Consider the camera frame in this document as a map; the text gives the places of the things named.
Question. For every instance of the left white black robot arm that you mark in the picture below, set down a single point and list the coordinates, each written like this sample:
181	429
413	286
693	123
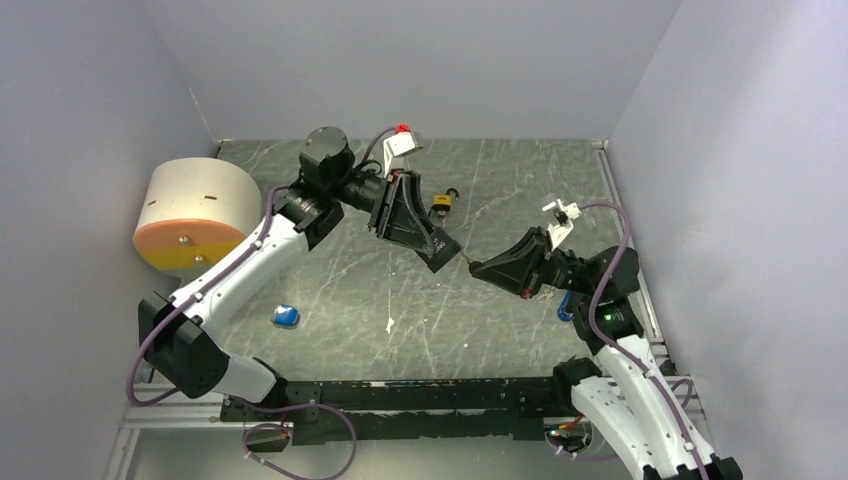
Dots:
177	332

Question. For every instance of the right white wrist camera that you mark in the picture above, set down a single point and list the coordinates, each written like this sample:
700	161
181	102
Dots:
564	216

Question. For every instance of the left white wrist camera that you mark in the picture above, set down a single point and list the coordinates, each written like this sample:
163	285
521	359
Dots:
398	146

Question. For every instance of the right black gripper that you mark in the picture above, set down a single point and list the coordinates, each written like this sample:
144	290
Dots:
520	268

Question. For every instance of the yellow black padlock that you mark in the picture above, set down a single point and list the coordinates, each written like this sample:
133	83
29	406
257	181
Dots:
442	205

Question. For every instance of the beige yellow cylinder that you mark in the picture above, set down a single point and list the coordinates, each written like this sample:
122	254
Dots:
196	210

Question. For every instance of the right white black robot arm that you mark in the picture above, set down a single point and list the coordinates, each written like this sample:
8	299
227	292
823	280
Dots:
620	389

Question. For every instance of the blue white round object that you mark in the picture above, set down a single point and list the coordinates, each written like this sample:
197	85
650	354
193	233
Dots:
286	317

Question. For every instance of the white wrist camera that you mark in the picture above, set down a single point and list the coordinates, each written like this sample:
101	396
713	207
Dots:
564	216
398	146

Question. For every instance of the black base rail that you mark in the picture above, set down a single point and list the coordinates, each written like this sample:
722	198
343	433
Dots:
521	408

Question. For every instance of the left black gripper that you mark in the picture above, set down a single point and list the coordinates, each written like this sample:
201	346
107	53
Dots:
399	214

